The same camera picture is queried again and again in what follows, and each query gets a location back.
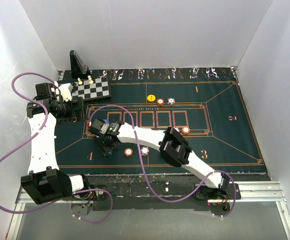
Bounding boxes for orange poker chip stack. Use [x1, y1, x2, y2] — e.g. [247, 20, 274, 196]
[124, 148, 133, 157]

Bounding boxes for yellow big blind button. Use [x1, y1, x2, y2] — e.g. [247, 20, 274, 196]
[147, 94, 156, 103]

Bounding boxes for orange chips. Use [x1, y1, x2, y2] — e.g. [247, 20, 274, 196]
[181, 126, 190, 135]
[156, 98, 164, 106]

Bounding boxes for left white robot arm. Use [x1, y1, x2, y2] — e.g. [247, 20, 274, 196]
[21, 83, 91, 205]

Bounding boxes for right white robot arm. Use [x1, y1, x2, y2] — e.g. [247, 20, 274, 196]
[88, 119, 229, 199]

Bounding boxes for cream chess pawn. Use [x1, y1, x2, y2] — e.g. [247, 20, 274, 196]
[77, 78, 84, 86]
[88, 76, 94, 84]

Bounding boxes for small chess board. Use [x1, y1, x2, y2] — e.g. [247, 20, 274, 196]
[72, 77, 112, 103]

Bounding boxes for black triangular stand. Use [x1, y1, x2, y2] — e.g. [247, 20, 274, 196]
[70, 50, 90, 79]

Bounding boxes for green poker table mat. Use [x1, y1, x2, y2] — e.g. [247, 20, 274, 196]
[55, 67, 267, 175]

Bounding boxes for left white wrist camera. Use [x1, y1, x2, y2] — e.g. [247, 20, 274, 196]
[54, 82, 73, 102]

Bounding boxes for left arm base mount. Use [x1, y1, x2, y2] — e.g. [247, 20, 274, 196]
[62, 174, 110, 218]

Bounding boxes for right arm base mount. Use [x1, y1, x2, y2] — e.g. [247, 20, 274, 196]
[194, 182, 241, 217]

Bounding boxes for aluminium rail frame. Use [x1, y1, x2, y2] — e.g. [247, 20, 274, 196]
[7, 181, 290, 240]

